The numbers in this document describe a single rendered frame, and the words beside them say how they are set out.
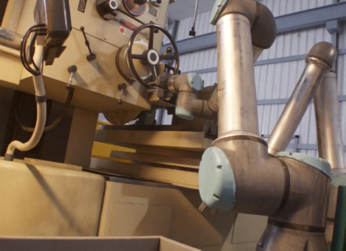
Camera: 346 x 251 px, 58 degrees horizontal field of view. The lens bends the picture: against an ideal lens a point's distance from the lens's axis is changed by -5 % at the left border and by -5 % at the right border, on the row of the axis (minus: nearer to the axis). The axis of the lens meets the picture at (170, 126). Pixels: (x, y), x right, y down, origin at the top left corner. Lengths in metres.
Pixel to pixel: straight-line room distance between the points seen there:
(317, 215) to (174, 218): 1.63
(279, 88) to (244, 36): 9.06
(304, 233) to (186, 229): 1.71
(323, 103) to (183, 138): 0.92
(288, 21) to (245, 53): 9.34
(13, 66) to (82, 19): 0.47
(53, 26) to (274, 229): 0.93
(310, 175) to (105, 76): 1.36
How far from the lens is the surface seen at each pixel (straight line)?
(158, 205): 2.24
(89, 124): 2.59
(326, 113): 1.52
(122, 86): 1.92
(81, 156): 2.56
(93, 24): 1.92
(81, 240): 0.51
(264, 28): 1.18
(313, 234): 0.86
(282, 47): 10.54
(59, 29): 1.19
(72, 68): 1.76
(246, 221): 3.12
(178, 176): 2.29
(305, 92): 1.40
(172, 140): 2.13
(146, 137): 2.33
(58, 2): 1.22
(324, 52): 1.45
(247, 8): 1.15
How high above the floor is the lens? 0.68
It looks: 8 degrees up
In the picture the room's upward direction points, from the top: 9 degrees clockwise
